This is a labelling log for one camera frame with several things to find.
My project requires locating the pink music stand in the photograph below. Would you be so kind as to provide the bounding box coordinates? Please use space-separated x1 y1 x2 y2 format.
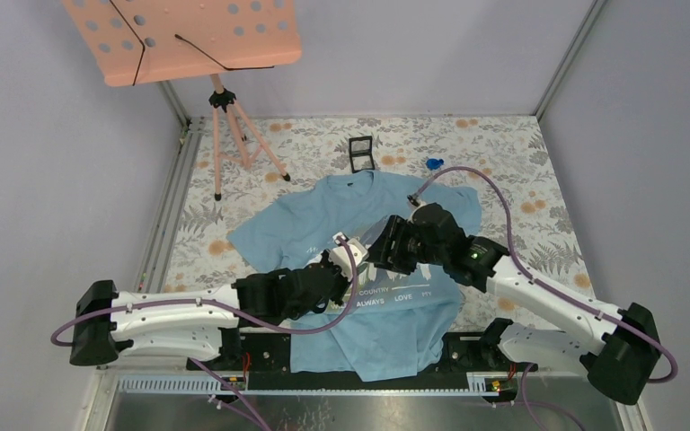
63 0 302 200

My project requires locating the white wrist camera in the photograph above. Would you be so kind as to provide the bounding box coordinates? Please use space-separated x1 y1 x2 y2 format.
328 233 368 279
407 195 426 210

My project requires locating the small blue plastic piece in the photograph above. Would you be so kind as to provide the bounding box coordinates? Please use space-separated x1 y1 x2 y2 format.
425 158 445 171

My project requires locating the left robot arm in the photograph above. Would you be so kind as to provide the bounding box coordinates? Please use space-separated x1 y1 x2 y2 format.
51 246 365 369

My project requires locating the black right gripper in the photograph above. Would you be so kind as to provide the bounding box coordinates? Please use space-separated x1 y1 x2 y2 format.
367 215 447 276

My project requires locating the slotted white cable duct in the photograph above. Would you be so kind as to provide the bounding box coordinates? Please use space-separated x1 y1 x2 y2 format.
117 370 519 399

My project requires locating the floral patterned table mat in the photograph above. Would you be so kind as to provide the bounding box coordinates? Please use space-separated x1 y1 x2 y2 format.
138 116 594 295

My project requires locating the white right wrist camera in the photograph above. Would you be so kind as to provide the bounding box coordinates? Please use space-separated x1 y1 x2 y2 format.
407 195 426 210

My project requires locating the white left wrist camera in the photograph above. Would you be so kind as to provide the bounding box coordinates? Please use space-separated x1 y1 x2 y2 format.
328 233 368 279

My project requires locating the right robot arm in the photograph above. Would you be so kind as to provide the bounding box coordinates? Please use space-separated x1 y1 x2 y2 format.
367 204 661 405

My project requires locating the light blue printed t-shirt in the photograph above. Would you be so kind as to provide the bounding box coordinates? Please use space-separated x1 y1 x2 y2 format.
226 171 482 383

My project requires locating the black square brooch box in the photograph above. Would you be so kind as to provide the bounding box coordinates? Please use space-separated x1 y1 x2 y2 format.
348 136 376 173

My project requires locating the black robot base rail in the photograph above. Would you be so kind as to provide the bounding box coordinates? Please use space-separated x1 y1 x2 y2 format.
186 318 539 383

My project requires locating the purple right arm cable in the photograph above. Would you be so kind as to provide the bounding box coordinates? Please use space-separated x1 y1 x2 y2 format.
407 165 679 431

